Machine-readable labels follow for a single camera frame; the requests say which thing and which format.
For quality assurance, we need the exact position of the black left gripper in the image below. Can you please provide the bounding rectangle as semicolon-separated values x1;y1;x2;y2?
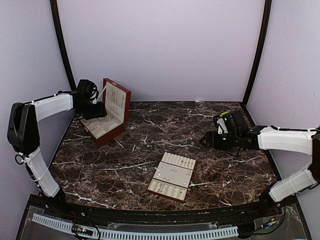
76;99;107;120

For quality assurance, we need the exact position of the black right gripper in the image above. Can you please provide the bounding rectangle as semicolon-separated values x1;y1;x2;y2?
200;130;240;151

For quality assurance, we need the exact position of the red wooden jewelry box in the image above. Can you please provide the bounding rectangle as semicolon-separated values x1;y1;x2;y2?
80;78;132;147

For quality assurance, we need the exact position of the white jewelry tray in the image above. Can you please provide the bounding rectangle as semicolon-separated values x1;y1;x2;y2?
147;152;196;202

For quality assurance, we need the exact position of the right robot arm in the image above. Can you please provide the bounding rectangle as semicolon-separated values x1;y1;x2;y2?
199;110;320;217

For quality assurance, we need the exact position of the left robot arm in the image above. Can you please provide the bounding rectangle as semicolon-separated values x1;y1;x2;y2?
7;79;107;218

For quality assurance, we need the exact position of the green plate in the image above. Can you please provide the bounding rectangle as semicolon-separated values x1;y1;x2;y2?
219;111;233;118

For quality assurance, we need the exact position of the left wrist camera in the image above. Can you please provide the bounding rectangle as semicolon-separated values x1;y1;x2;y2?
89;85;99;104

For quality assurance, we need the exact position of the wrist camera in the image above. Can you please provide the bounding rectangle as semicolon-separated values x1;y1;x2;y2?
213;115;231;135
89;85;99;104

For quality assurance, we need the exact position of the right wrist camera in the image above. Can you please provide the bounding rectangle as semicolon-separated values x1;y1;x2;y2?
213;115;231;135

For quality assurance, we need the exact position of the white slotted cable duct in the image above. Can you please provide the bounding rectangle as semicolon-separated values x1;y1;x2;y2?
31;213;239;240

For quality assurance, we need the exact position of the black front table rail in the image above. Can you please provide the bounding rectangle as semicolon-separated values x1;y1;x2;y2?
27;194;284;226

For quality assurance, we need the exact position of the left black frame post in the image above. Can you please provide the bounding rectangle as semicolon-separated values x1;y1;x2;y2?
49;0;77;94

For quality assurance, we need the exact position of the black frame post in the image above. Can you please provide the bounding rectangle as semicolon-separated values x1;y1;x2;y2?
49;0;77;94
241;0;272;108

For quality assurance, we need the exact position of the right black frame post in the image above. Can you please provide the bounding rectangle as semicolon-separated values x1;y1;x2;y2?
241;0;272;108

